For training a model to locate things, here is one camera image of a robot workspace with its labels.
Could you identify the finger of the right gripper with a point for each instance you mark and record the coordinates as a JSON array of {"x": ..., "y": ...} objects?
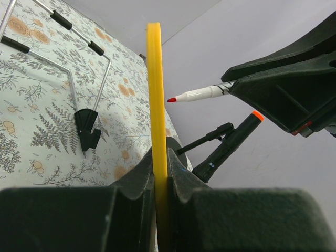
[
  {"x": 319, "y": 41},
  {"x": 294, "y": 96}
]

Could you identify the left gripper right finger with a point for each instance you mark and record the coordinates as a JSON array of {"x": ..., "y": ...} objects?
[{"x": 183, "y": 219}]

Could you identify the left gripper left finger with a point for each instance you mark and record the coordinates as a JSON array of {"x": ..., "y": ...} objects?
[{"x": 132, "y": 225}]

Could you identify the red whiteboard marker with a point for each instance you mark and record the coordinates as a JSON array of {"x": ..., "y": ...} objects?
[{"x": 212, "y": 91}]

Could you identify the yellow framed whiteboard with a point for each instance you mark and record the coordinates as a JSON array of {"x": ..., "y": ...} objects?
[{"x": 158, "y": 134}]

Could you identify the black toy gun orange tip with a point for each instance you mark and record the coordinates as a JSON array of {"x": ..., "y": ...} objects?
[{"x": 230, "y": 137}]

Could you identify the floral table mat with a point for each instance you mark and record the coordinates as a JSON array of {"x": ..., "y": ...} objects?
[{"x": 39, "y": 141}]

